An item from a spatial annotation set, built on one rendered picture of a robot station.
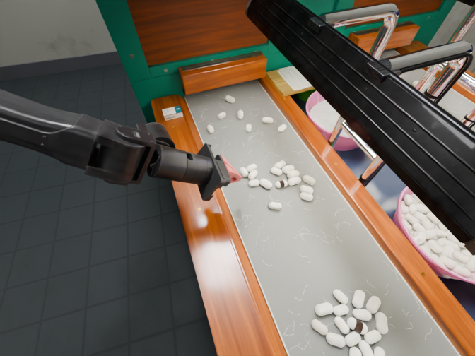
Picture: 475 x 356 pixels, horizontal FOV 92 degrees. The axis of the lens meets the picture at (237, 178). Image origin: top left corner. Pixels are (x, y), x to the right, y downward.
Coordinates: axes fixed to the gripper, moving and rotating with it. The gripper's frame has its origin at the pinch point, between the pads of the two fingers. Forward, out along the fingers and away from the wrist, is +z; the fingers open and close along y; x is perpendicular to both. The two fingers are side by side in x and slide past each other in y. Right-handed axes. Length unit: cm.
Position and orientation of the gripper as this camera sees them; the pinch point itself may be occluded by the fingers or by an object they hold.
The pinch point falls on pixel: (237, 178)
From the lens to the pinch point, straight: 51.6
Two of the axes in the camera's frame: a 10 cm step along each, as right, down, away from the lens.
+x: -6.0, 6.3, 5.0
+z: 7.2, 1.5, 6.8
